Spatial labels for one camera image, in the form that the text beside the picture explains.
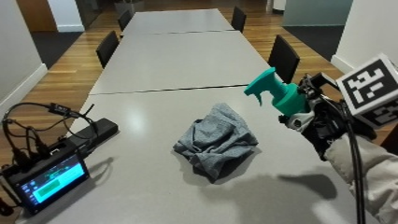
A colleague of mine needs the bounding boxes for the teal spray bottle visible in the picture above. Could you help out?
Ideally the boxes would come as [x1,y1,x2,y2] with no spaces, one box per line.
[242,66,313,117]

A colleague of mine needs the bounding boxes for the white marker cube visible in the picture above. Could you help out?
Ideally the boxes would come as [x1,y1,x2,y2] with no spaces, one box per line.
[334,52,398,130]

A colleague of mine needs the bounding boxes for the black chair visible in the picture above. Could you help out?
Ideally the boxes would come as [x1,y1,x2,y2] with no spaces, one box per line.
[266,34,301,85]
[117,9,134,33]
[230,5,248,34]
[94,30,121,70]

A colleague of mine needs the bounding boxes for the grey cloth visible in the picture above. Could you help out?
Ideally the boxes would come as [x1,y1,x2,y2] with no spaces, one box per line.
[172,102,260,185]

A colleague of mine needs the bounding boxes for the black rectangular box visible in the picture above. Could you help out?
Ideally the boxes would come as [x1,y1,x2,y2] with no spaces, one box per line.
[67,117,121,157]

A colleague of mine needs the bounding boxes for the grey planter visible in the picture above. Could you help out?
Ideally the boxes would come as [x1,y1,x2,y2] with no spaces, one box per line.
[113,0,146,15]

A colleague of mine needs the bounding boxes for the black touchscreen device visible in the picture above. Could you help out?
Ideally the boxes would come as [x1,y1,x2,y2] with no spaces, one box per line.
[1,147,92,217]

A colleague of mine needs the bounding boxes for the black glove cable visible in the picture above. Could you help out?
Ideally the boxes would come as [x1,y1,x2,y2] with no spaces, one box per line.
[322,95,369,224]

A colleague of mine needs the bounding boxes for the black inline cable adapter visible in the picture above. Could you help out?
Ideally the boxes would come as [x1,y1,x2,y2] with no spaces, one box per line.
[48,104,83,119]

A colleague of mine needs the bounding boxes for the black looped cables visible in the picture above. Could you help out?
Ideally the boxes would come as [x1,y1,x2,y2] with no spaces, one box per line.
[1,102,100,167]

